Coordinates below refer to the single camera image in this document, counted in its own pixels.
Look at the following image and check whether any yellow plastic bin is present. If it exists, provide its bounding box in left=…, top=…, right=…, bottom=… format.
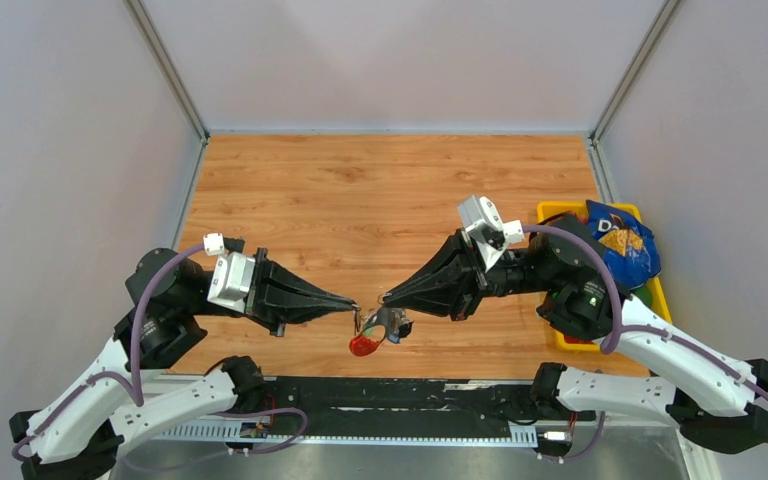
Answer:
left=536, top=201, right=672, bottom=353

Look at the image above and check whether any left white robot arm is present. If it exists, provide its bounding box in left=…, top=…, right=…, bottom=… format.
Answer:
left=9, top=234, right=357, bottom=479

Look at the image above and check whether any keyring bundle with red tag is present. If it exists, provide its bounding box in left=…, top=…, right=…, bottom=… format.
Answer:
left=348, top=293, right=414, bottom=357

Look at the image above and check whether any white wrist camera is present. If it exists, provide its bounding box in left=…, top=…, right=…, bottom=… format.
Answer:
left=457, top=195, right=525, bottom=271
left=203, top=233, right=256, bottom=314

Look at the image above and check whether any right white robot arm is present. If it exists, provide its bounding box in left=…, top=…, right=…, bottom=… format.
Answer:
left=383, top=214, right=768, bottom=454

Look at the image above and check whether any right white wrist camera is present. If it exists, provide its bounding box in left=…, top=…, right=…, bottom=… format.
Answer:
left=457, top=195, right=525, bottom=271

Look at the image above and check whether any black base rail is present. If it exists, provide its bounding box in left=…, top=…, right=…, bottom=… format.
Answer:
left=229, top=376, right=572, bottom=439

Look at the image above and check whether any green lime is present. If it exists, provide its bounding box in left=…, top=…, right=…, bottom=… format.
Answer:
left=631, top=285, right=654, bottom=309

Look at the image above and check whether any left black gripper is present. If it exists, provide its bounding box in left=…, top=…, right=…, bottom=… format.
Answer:
left=185, top=244, right=357, bottom=334

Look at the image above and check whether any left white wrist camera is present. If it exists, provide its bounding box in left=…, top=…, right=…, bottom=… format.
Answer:
left=203, top=233, right=256, bottom=314

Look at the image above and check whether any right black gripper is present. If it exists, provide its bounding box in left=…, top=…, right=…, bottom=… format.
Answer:
left=382, top=226, right=556, bottom=321

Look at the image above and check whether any blue chip bag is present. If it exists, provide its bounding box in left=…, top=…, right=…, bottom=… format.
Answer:
left=585, top=200, right=662, bottom=289

